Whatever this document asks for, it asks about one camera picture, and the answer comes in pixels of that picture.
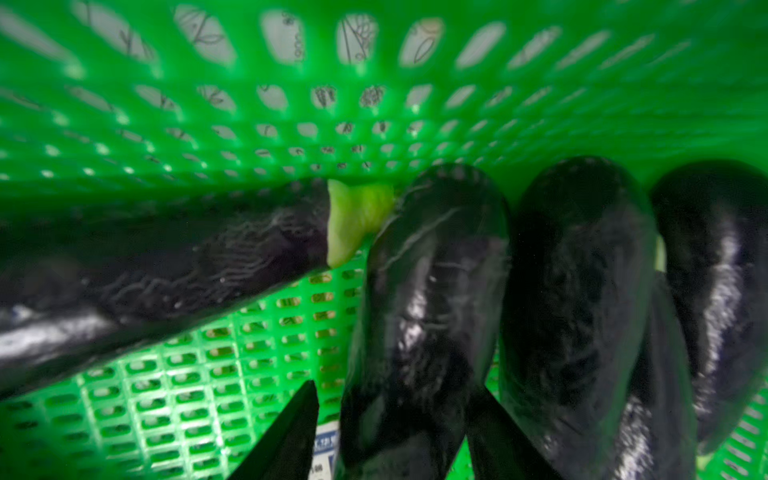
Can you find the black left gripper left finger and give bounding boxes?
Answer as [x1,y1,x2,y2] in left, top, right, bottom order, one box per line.
[228,380,319,480]

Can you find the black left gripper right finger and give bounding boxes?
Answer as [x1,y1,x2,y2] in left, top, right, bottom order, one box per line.
[467,389,561,480]

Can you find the eggplant under right pair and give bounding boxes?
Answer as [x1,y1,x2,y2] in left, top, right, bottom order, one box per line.
[604,271,697,479]

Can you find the long eggplant centre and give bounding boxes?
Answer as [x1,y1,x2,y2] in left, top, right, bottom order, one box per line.
[499,156,657,479]

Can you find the barcode sticker label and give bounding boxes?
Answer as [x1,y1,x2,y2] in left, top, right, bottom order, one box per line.
[308,421,339,480]

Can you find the green plastic basket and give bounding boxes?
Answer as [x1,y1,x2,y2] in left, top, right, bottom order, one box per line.
[1,1,767,479]

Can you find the small eggplant at basket wall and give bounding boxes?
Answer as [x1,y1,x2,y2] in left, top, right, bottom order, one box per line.
[651,160,767,456]

